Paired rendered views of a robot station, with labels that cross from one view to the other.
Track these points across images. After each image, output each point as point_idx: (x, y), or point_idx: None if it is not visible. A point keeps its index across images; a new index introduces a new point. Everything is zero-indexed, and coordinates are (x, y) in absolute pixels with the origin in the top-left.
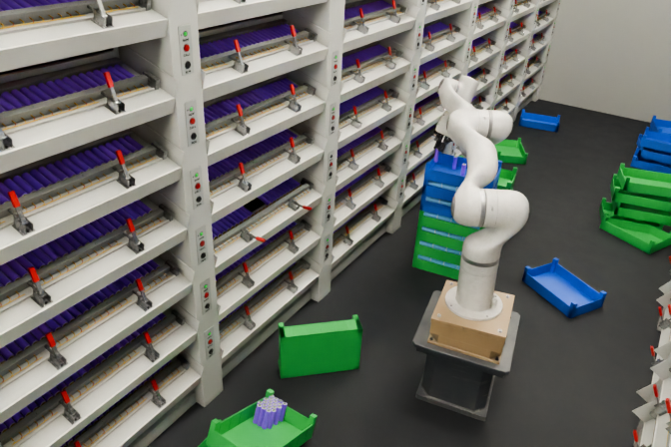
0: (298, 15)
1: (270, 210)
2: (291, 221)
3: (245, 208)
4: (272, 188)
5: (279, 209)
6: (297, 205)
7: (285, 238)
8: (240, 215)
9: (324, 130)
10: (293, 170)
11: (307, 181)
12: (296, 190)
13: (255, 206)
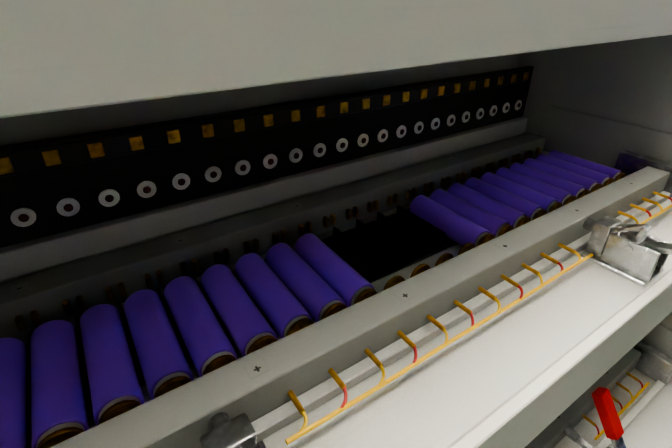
0: None
1: (484, 267)
2: (624, 345)
3: (330, 253)
4: (486, 49)
5: (539, 268)
6: (655, 246)
7: (569, 423)
8: (278, 291)
9: None
10: None
11: (649, 159)
12: (611, 186)
13: (398, 248)
